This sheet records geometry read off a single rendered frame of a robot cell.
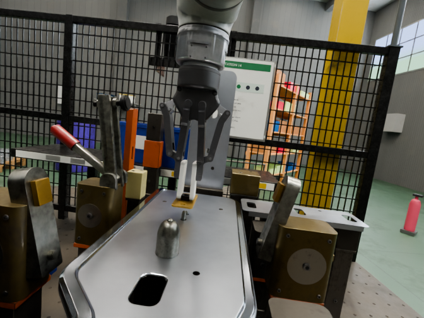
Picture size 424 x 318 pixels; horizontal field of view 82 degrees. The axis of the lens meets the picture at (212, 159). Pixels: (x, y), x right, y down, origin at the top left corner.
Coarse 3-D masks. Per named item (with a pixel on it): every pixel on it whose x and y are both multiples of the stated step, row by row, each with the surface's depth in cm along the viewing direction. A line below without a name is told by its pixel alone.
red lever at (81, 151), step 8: (56, 128) 46; (56, 136) 46; (64, 136) 46; (72, 136) 46; (64, 144) 46; (72, 144) 46; (80, 144) 47; (80, 152) 46; (88, 152) 47; (88, 160) 46; (96, 160) 46; (96, 168) 46
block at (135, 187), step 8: (128, 176) 53; (136, 176) 53; (144, 176) 55; (128, 184) 53; (136, 184) 53; (144, 184) 55; (128, 192) 54; (136, 192) 53; (144, 192) 56; (128, 200) 54; (136, 200) 54; (128, 208) 55
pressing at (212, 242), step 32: (160, 192) 62; (128, 224) 42; (192, 224) 45; (224, 224) 47; (96, 256) 32; (128, 256) 32; (192, 256) 34; (224, 256) 35; (64, 288) 25; (96, 288) 26; (128, 288) 26; (192, 288) 28; (224, 288) 28
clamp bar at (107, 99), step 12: (108, 96) 43; (108, 108) 44; (108, 120) 44; (108, 132) 44; (120, 132) 47; (108, 144) 44; (120, 144) 47; (108, 156) 45; (120, 156) 47; (108, 168) 45; (120, 168) 48; (120, 180) 48
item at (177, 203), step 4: (184, 196) 46; (188, 196) 46; (196, 196) 50; (176, 200) 46; (180, 200) 46; (184, 200) 46; (188, 200) 46; (192, 200) 47; (172, 204) 43; (176, 204) 43; (180, 204) 44; (184, 204) 44; (188, 204) 44; (192, 204) 44; (188, 208) 43
